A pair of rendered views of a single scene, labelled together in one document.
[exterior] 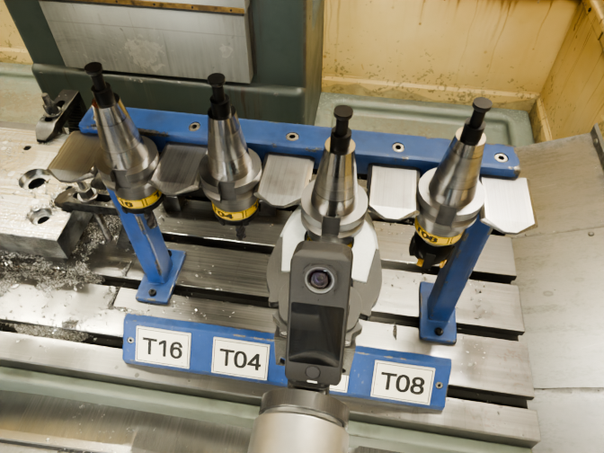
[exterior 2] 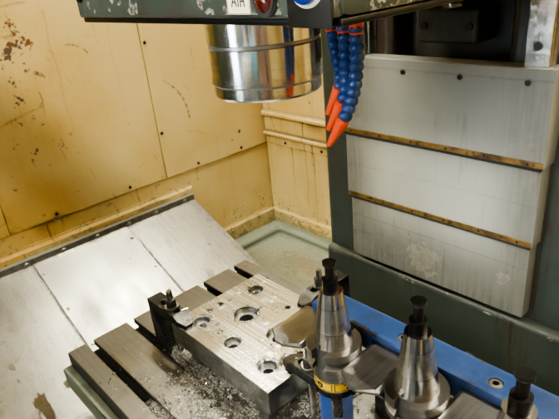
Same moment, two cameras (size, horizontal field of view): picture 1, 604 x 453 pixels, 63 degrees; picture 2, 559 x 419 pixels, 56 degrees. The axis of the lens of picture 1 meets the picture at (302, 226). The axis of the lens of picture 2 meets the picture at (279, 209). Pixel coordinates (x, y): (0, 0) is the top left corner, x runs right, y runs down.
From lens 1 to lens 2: 0.11 m
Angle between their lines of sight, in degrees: 41
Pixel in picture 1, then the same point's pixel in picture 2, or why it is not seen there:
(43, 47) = (343, 232)
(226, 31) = (507, 260)
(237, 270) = not seen: outside the picture
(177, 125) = (388, 330)
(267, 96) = (539, 337)
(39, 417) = not seen: outside the picture
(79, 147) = (304, 320)
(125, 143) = (333, 329)
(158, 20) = (443, 234)
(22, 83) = (323, 253)
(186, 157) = (383, 362)
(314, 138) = not seen: hidden behind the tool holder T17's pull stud
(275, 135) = (477, 374)
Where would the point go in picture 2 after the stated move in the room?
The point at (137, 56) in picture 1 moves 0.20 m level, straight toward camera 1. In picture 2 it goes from (415, 259) to (407, 308)
